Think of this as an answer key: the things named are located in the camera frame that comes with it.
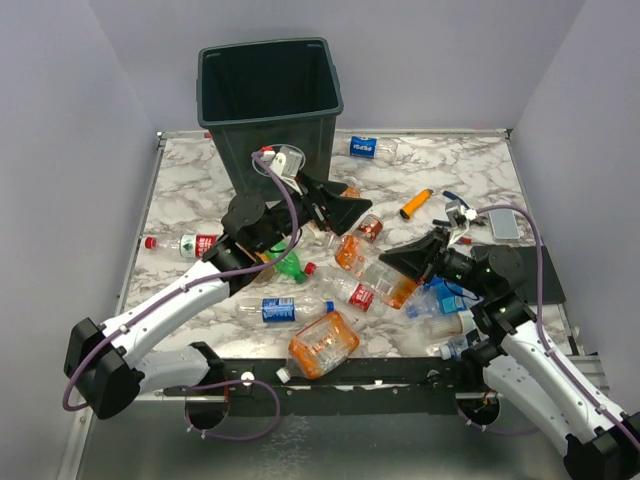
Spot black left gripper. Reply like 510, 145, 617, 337
255, 169, 371, 254

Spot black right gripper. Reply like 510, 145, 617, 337
381, 225, 493, 298

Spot orange label crushed bottle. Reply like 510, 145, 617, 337
328, 234, 418, 309

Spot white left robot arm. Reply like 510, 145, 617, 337
62, 173, 372, 419

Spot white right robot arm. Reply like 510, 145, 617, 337
379, 228, 639, 479

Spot dark green trash bin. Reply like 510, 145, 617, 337
196, 37, 344, 200

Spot large orange juice bottle far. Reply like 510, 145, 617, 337
341, 177, 361, 198

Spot large orange juice bottle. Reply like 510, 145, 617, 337
276, 311, 360, 384
341, 177, 361, 198

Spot small red label bottle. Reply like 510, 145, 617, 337
354, 214, 384, 243

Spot light blue label bottle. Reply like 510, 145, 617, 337
404, 277, 480, 319

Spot yellow utility knife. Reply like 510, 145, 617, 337
399, 189, 433, 220

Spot far Pepsi label bottle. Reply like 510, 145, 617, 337
349, 136, 397, 159

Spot red label clear bottle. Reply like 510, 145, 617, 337
316, 269, 392, 317

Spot green cap milk tea bottle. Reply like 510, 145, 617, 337
426, 310, 476, 340

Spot green plastic bottle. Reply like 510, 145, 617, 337
264, 241, 308, 284

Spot grey white power bank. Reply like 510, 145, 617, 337
488, 209, 521, 241

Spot small clear blue cap bottle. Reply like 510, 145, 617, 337
439, 331, 481, 361

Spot large orange juice bottle near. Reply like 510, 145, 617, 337
276, 311, 360, 384

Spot blue label bottle near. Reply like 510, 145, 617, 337
236, 296, 335, 325

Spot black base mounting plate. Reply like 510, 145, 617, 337
214, 357, 488, 416

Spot black flat box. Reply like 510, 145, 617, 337
471, 245, 566, 306

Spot red cap water bottle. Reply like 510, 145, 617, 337
142, 233, 219, 259

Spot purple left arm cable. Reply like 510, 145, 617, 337
60, 150, 302, 442

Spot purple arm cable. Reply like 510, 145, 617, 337
457, 204, 640, 451
60, 150, 302, 442

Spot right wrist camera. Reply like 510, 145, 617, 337
445, 201, 478, 247

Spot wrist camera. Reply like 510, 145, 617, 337
445, 201, 478, 247
259, 144, 306, 180

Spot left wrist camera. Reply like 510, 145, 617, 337
259, 144, 306, 180

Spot blue handled pliers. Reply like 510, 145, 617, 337
432, 190, 487, 227

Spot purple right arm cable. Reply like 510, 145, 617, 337
457, 204, 640, 451

